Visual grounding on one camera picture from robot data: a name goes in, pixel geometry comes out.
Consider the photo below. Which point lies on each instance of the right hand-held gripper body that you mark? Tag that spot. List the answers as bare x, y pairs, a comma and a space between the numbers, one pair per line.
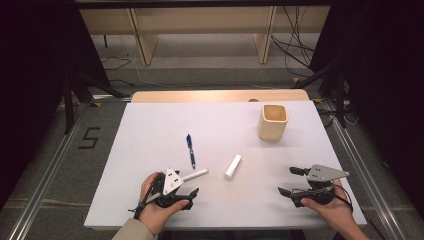
321, 174

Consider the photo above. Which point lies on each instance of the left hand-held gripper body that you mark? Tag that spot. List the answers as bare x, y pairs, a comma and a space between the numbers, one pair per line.
173, 181

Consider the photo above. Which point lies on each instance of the blue pen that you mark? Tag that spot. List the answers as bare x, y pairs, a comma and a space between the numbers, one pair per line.
191, 150

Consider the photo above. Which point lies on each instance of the beige pen holder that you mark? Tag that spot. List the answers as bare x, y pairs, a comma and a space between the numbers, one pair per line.
271, 128

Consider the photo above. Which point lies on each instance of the person's right hand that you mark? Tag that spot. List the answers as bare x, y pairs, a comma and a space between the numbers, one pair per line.
333, 210

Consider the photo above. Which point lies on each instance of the person's left hand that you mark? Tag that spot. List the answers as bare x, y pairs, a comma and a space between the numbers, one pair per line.
151, 215

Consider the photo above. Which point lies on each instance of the white table board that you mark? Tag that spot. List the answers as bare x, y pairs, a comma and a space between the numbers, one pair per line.
233, 203

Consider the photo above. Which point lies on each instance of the black tripod stand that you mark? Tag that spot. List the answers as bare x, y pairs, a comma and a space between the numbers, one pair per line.
340, 100
68, 106

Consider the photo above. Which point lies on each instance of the light wooden table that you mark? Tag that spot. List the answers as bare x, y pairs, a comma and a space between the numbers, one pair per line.
200, 96

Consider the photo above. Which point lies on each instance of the dark table grommet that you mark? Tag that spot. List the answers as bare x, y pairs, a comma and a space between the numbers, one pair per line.
253, 100

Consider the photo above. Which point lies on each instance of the black curtain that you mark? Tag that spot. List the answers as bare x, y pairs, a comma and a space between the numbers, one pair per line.
386, 83
30, 83

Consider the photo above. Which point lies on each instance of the light wooden background desk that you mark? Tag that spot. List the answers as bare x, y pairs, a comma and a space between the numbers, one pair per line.
200, 20

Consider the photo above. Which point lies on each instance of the aluminium floor rail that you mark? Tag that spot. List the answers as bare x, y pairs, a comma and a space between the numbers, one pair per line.
43, 180
366, 173

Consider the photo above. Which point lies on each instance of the short aluminium rail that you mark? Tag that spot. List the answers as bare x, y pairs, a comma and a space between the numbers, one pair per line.
110, 97

